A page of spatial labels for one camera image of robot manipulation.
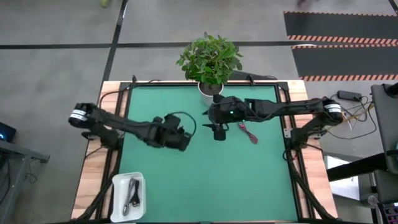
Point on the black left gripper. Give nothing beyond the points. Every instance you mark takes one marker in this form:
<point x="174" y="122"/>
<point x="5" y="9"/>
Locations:
<point x="178" y="141"/>

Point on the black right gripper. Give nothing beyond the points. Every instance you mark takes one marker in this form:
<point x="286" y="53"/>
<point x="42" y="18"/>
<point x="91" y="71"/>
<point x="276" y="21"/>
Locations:
<point x="219" y="133"/>

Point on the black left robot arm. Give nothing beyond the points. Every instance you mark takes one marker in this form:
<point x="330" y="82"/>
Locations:
<point x="124" y="124"/>

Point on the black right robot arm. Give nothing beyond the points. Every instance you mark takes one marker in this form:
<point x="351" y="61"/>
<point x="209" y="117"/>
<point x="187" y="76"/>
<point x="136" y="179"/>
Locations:
<point x="289" y="107"/>

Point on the white plant pot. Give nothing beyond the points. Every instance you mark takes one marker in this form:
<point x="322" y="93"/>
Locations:
<point x="205" y="95"/>

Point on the green table mat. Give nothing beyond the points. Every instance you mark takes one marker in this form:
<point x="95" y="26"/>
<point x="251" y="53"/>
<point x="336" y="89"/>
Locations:
<point x="202" y="180"/>

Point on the black stand base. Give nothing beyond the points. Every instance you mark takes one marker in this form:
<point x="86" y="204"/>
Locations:
<point x="245" y="75"/>

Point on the green leafy plant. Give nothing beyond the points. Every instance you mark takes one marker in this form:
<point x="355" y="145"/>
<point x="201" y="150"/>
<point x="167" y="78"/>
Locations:
<point x="210" y="59"/>

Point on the white plastic bin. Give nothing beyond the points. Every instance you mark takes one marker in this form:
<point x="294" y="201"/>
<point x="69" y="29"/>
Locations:
<point x="116" y="214"/>

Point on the black power adapter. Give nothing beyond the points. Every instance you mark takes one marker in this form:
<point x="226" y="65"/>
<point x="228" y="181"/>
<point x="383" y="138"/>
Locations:
<point x="348" y="95"/>

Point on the black hazard-striped floor mat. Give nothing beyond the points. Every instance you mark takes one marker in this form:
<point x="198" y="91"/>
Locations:
<point x="342" y="26"/>
<point x="345" y="60"/>

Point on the black beam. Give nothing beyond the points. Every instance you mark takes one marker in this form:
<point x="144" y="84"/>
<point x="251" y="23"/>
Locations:
<point x="354" y="168"/>

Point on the grey metal desk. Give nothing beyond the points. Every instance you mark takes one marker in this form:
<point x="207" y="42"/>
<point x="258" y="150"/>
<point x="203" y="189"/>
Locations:
<point x="18" y="151"/>

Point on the dark monitor with blue light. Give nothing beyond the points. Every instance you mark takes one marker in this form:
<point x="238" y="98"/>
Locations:
<point x="6" y="132"/>

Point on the grey metal cabinet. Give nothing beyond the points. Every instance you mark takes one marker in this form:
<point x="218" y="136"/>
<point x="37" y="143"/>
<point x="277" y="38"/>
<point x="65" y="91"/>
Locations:
<point x="385" y="124"/>

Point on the black aluminium table frame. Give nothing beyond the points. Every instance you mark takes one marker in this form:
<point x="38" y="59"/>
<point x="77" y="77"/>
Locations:
<point x="161" y="83"/>

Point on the white mount bracket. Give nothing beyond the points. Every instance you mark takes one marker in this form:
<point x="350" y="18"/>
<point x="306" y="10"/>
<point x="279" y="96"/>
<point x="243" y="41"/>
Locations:
<point x="287" y="133"/>

